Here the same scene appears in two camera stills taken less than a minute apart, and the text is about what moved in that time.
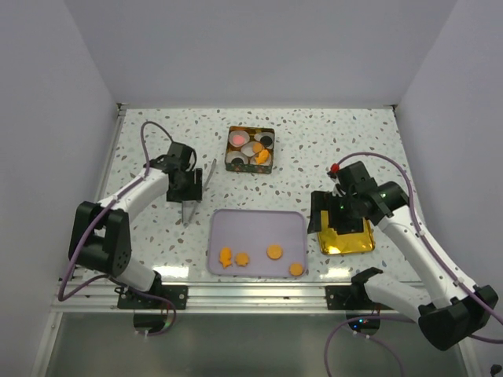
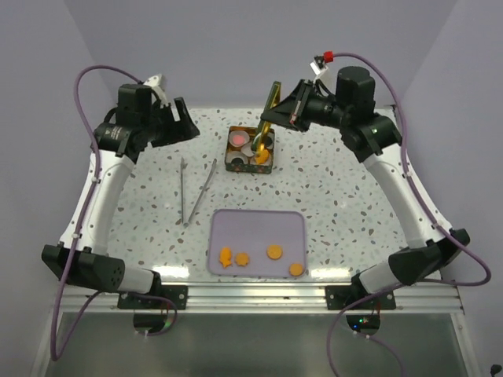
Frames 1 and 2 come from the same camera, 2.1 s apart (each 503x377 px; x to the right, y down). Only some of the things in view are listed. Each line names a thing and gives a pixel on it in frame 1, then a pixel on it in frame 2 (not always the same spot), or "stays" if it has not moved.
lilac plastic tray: [251, 232] stays
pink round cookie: [238, 140] stays
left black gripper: [194, 191] to [179, 129]
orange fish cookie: [263, 156] stays
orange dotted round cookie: [274, 252] stays
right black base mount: [353, 297] stays
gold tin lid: [332, 243] to [262, 127]
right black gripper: [321, 200] to [289, 110]
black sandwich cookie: [237, 162] stays
